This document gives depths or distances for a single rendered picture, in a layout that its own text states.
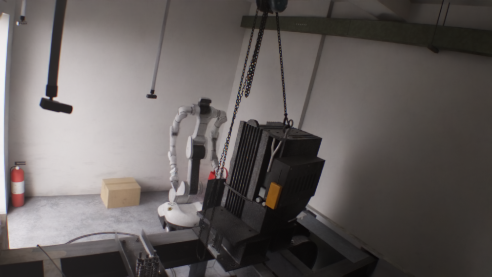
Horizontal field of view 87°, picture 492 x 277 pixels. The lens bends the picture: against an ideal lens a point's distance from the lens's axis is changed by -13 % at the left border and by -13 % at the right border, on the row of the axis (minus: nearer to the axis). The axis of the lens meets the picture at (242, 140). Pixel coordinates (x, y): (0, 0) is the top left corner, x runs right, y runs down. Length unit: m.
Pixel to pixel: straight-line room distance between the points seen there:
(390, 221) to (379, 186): 0.32
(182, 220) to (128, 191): 0.94
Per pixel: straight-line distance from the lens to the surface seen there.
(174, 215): 3.30
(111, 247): 2.23
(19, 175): 3.82
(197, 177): 3.31
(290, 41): 3.66
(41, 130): 3.87
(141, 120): 3.99
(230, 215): 2.33
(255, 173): 2.12
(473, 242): 2.65
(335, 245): 2.88
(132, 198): 3.96
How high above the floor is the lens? 2.02
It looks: 14 degrees down
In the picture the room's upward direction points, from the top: 13 degrees clockwise
